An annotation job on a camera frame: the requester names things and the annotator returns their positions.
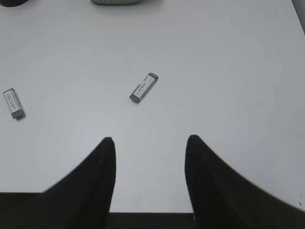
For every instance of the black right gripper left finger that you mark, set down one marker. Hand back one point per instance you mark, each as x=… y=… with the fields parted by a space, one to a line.
x=81 y=200

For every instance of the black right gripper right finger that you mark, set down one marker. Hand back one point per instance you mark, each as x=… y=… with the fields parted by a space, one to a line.
x=223 y=199

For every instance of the grey white eraser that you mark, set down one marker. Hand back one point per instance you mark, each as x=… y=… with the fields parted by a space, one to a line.
x=14 y=104
x=142 y=89

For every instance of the pale green plastic basket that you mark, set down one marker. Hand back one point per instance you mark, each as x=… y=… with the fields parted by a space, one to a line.
x=115 y=2

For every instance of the black mesh pen holder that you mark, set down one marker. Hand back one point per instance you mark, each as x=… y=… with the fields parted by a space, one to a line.
x=12 y=3

